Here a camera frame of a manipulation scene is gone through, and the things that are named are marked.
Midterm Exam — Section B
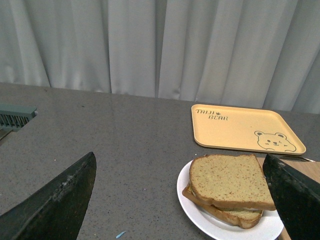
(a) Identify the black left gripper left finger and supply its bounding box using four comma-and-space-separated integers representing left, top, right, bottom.
0, 152, 97, 240

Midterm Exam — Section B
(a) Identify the yellow bear tray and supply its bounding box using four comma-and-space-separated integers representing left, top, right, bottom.
191, 104, 307, 156

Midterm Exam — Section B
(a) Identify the small blue scrap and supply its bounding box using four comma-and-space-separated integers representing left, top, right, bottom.
115, 231, 126, 239

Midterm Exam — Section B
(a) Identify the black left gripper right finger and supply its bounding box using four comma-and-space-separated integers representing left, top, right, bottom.
262, 153, 320, 240

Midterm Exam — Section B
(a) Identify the bottom bread with egg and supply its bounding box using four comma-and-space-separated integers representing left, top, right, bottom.
182, 184, 264, 229

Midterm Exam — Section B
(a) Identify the white plate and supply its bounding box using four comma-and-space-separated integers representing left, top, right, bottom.
176, 162, 290, 240

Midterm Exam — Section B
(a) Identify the bread slice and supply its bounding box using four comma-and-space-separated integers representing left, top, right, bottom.
188, 154, 276, 211

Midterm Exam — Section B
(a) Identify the grey-green rack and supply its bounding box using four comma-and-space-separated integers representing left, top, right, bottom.
0, 103, 37, 132

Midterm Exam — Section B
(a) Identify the grey curtain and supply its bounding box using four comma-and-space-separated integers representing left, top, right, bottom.
0, 0, 320, 114

